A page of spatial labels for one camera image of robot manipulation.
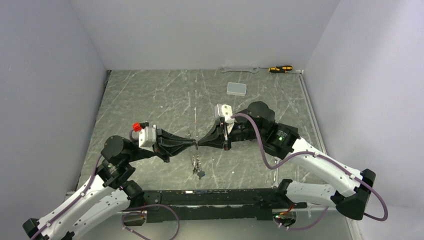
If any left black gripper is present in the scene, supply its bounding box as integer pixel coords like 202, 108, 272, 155
124, 124, 196, 162

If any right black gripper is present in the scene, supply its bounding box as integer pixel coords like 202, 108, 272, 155
197, 121, 265, 151

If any black tag key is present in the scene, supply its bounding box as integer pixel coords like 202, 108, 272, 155
196, 170, 206, 180

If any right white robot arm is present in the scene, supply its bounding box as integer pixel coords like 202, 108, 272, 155
198, 101, 376, 221

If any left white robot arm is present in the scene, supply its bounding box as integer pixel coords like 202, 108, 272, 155
22, 125, 197, 240

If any grey plastic box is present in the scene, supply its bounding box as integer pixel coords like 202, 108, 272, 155
226, 82, 247, 96

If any silver open-end wrench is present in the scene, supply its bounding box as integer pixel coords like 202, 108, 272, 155
219, 67, 259, 74

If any yellow black screwdriver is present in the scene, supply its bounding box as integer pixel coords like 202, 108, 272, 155
261, 65, 293, 74

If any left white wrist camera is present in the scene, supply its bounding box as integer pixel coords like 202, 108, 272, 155
132, 122, 157, 151

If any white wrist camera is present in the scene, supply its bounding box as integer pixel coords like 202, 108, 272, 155
132, 122, 157, 151
214, 103, 236, 133

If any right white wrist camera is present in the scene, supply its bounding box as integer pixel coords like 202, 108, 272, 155
214, 103, 236, 133

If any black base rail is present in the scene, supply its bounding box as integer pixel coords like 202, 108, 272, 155
137, 188, 307, 223

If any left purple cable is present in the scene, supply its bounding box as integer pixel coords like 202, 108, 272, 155
29, 127, 142, 240

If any purple cable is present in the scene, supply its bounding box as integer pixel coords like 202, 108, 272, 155
231, 113, 389, 232
29, 127, 142, 240

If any aluminium frame rail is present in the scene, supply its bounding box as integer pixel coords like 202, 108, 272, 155
298, 72, 365, 240

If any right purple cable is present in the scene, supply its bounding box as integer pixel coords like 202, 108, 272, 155
231, 113, 389, 232

